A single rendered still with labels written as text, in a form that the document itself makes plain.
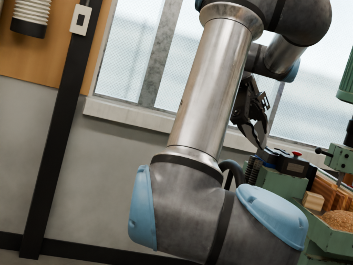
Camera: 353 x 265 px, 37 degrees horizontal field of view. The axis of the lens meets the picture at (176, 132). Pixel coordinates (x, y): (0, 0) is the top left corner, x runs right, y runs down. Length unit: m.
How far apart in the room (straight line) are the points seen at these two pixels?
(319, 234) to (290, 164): 0.22
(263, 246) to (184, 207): 0.12
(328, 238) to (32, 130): 1.69
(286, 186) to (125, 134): 1.34
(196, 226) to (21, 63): 1.94
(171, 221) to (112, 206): 2.06
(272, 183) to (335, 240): 0.25
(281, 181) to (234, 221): 0.76
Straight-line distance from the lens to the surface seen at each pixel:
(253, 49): 1.32
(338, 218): 1.37
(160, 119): 2.64
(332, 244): 1.36
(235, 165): 1.45
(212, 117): 0.81
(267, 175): 1.48
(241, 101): 1.40
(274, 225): 0.74
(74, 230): 2.83
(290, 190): 1.52
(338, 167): 1.58
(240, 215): 0.75
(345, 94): 1.56
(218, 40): 0.87
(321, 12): 0.96
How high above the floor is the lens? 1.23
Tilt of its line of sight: 9 degrees down
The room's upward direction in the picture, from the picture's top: 16 degrees clockwise
